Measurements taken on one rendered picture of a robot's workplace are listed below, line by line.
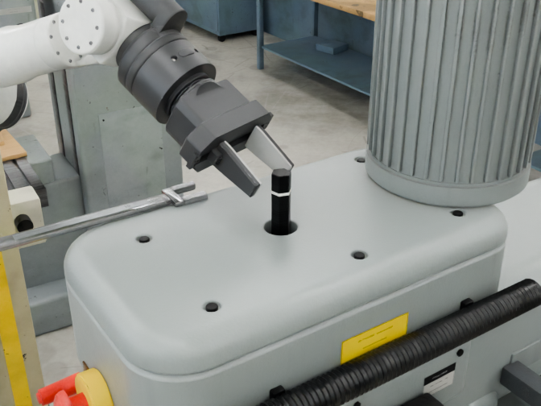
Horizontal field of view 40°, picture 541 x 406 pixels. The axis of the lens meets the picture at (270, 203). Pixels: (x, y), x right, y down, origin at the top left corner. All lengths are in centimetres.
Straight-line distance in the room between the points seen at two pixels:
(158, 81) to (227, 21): 744
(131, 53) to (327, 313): 35
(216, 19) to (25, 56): 729
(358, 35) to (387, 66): 648
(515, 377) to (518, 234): 20
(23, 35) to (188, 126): 26
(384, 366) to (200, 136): 30
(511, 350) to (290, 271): 41
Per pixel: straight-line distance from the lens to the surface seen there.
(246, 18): 836
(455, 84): 82
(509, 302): 88
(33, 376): 302
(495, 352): 103
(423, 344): 80
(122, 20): 84
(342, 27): 750
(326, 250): 77
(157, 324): 68
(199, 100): 80
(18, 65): 97
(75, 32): 85
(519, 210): 117
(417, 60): 82
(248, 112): 81
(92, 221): 83
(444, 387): 96
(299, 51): 715
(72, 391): 91
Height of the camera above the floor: 230
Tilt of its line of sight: 28 degrees down
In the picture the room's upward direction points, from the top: straight up
